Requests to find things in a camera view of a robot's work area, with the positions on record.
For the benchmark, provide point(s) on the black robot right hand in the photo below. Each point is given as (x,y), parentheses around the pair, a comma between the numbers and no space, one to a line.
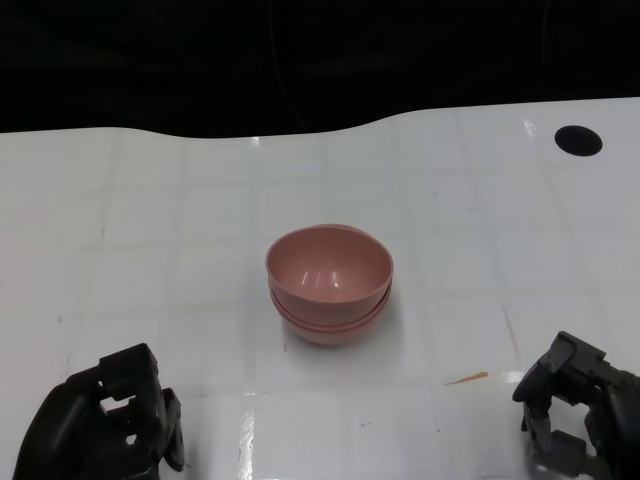
(600,415)

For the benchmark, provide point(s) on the orange sliver mark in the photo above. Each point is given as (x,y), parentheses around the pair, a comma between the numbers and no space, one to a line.
(470,378)

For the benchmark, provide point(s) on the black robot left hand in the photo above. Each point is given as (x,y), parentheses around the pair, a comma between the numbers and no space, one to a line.
(65,435)

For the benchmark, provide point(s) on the black round table grommet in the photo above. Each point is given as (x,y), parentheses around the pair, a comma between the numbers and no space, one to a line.
(577,141)

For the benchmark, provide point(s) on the pink plastic bowl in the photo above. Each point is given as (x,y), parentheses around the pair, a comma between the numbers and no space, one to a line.
(330,337)
(325,265)
(332,325)

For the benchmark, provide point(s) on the black backdrop cloth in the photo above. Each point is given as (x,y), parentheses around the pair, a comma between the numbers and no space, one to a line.
(150,60)

